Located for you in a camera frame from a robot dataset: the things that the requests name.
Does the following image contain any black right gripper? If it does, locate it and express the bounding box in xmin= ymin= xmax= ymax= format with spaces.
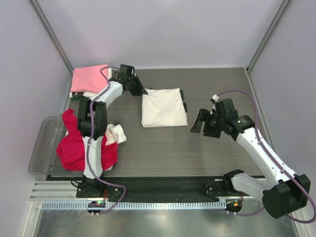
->
xmin=191 ymin=109 xmax=225 ymax=138

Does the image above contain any white and green raglan shirt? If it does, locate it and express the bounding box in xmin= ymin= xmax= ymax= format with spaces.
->
xmin=141 ymin=88 xmax=188 ymax=128

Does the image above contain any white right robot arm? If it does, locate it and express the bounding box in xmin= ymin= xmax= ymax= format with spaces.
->
xmin=190 ymin=98 xmax=311 ymax=219

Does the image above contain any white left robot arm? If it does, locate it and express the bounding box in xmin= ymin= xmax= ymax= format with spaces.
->
xmin=76 ymin=64 xmax=147 ymax=198

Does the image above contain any folded pink t shirt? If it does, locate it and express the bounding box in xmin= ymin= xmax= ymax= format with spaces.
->
xmin=70 ymin=64 xmax=111 ymax=93

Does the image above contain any red t shirt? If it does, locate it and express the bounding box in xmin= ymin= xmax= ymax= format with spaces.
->
xmin=56 ymin=109 xmax=119 ymax=171

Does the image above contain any clear plastic bin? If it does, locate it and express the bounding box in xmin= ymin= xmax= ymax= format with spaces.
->
xmin=29 ymin=115 xmax=121 ymax=177

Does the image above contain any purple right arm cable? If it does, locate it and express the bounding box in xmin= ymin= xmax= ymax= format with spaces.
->
xmin=214 ymin=89 xmax=316 ymax=224

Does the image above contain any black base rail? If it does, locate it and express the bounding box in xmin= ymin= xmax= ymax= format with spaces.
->
xmin=75 ymin=175 xmax=252 ymax=201

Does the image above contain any perforated metal cable tray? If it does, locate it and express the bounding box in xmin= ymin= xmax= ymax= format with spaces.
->
xmin=41 ymin=199 xmax=226 ymax=210

